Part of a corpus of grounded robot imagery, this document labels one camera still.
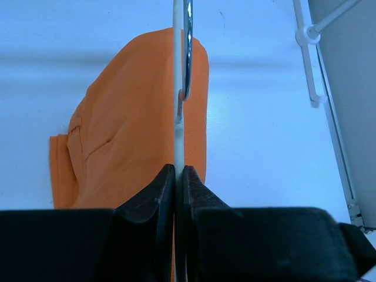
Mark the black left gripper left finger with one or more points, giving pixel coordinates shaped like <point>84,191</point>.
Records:
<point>132,242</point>

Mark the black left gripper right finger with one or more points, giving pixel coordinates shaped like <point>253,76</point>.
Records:
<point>260,244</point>

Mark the orange trousers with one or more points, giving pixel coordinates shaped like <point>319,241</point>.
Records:
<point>122,132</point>

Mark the wooden clothes hanger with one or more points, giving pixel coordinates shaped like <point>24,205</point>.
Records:
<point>182,78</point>

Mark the white clothes rack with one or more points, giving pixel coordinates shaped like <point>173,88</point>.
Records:
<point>332,38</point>

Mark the aluminium table edge rail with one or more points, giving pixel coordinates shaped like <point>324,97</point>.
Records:
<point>352,203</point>

